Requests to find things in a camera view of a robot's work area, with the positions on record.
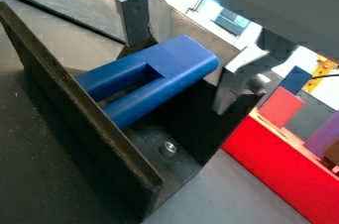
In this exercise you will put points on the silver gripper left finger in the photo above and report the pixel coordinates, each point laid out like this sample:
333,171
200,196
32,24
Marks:
135,20

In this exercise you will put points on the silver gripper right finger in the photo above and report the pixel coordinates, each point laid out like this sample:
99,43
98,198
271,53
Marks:
259,57

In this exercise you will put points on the blue slotted square-circle block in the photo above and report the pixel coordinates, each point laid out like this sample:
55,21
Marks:
170,66

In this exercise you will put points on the tall blue square peg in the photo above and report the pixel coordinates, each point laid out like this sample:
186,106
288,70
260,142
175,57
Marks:
295,80

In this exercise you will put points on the red square peg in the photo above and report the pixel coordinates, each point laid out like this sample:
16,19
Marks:
280,107

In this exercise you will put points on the red peg board fixture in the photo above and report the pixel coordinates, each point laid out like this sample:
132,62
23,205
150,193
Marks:
271,153

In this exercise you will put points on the black curved regrasp stand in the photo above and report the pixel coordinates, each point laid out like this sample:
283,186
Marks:
148,159

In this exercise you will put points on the purple cylinder peg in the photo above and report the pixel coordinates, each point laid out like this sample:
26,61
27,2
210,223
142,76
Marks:
323,136

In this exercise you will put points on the dark brown hexagon peg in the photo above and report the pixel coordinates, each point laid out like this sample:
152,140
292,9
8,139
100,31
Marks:
331,155

